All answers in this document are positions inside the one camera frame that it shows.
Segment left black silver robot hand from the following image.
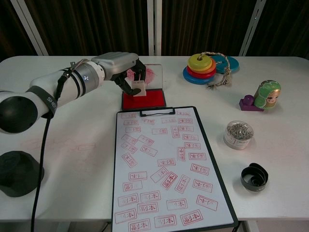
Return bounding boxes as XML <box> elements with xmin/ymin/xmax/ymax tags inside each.
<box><xmin>91</xmin><ymin>51</ymin><xmax>147</xmax><ymax>97</ymax></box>

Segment white red rubber stamp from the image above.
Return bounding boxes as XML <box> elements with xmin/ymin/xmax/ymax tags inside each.
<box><xmin>131</xmin><ymin>80</ymin><xmax>147</xmax><ymax>98</ymax></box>

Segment black clipboard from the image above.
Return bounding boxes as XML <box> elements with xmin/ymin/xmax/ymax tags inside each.
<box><xmin>111</xmin><ymin>106</ymin><xmax>239</xmax><ymax>232</ymax></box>

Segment dark pleated curtain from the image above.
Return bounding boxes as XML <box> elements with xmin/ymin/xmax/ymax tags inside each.
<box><xmin>0</xmin><ymin>0</ymin><xmax>309</xmax><ymax>62</ymax></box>

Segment red ink pad clear lid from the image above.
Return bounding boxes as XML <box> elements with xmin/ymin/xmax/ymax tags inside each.
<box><xmin>120</xmin><ymin>63</ymin><xmax>167</xmax><ymax>111</ymax></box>

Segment white paper with red stamps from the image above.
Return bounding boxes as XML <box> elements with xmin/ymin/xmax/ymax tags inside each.
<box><xmin>113</xmin><ymin>108</ymin><xmax>235</xmax><ymax>232</ymax></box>

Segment teal wooden disc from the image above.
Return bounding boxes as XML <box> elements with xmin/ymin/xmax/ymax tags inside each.
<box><xmin>212</xmin><ymin>55</ymin><xmax>240</xmax><ymax>74</ymax></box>

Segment purple toy block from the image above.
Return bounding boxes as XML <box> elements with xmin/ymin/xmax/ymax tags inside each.
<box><xmin>239</xmin><ymin>95</ymin><xmax>265</xmax><ymax>112</ymax></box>

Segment clear jar of metal clips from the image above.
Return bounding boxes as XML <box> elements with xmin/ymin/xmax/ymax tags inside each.
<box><xmin>223</xmin><ymin>120</ymin><xmax>255</xmax><ymax>150</ymax></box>

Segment green matryoshka doll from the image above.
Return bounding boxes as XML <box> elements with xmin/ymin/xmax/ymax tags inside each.
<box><xmin>253</xmin><ymin>79</ymin><xmax>282</xmax><ymax>111</ymax></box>

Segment black coiled strip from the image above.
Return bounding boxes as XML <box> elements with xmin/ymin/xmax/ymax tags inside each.
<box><xmin>240</xmin><ymin>163</ymin><xmax>269</xmax><ymax>193</ymax></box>

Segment white upright frame post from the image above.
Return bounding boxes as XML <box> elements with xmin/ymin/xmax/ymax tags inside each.
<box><xmin>147</xmin><ymin>0</ymin><xmax>163</xmax><ymax>56</ymax></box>

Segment red wooden ring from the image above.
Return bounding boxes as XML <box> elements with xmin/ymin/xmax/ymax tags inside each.
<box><xmin>185</xmin><ymin>65</ymin><xmax>215</xmax><ymax>77</ymax></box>

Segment yellow wooden ring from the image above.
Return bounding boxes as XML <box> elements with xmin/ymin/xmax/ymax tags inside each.
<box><xmin>187</xmin><ymin>54</ymin><xmax>213</xmax><ymax>71</ymax></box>

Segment white slanted frame post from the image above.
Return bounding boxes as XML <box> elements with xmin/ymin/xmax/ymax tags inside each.
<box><xmin>10</xmin><ymin>0</ymin><xmax>49</xmax><ymax>56</ymax></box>
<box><xmin>239</xmin><ymin>0</ymin><xmax>267</xmax><ymax>57</ymax></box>

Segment orange wooden ring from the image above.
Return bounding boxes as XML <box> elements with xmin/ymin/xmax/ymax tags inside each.
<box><xmin>193</xmin><ymin>58</ymin><xmax>217</xmax><ymax>74</ymax></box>

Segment braided beige rope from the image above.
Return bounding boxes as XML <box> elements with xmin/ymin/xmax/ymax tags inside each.
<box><xmin>198</xmin><ymin>51</ymin><xmax>233</xmax><ymax>91</ymax></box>

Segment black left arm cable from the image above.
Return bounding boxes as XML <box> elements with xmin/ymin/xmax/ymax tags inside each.
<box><xmin>30</xmin><ymin>69</ymin><xmax>73</xmax><ymax>232</ymax></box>

